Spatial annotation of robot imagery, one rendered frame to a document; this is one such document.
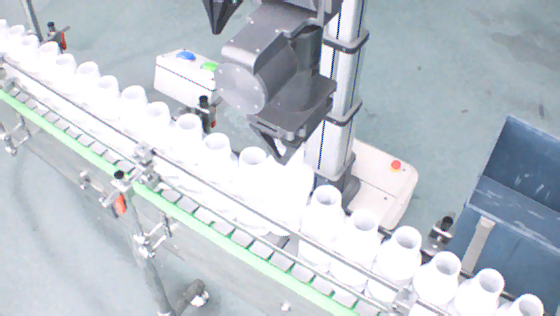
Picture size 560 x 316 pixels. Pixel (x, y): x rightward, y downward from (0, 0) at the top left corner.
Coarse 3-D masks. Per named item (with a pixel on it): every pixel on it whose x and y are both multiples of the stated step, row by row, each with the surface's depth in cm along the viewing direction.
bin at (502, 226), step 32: (512, 128) 111; (512, 160) 117; (544, 160) 111; (480, 192) 122; (512, 192) 122; (544, 192) 117; (480, 224) 92; (512, 224) 116; (544, 224) 115; (480, 256) 100; (512, 256) 94; (544, 256) 89; (512, 288) 100; (544, 288) 94
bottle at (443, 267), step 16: (448, 256) 61; (416, 272) 64; (432, 272) 60; (448, 272) 65; (416, 288) 63; (432, 288) 61; (448, 288) 61; (416, 304) 65; (432, 304) 62; (448, 304) 64
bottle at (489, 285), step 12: (480, 276) 60; (492, 276) 60; (468, 288) 61; (480, 288) 58; (492, 288) 61; (456, 300) 62; (468, 300) 60; (480, 300) 59; (492, 300) 58; (456, 312) 62; (468, 312) 60; (480, 312) 60; (492, 312) 60
